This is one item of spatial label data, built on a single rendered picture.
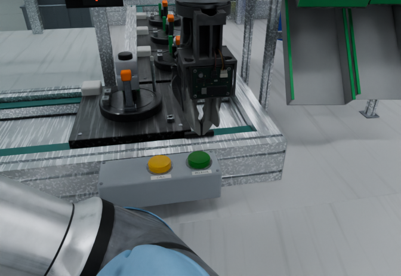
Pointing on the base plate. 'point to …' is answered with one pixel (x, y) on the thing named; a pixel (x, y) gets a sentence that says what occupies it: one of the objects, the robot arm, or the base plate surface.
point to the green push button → (199, 159)
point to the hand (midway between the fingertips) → (200, 125)
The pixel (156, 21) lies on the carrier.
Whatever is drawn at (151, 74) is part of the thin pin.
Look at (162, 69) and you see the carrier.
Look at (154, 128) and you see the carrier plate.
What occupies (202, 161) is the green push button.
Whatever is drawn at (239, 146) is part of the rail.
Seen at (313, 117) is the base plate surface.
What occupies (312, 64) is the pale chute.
